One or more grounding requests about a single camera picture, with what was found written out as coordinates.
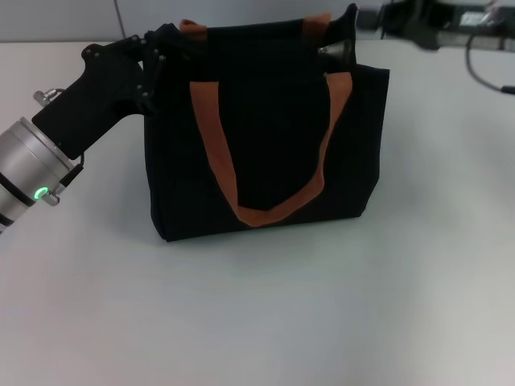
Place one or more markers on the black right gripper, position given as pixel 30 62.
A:
pixel 426 20

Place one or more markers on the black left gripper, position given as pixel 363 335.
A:
pixel 100 92

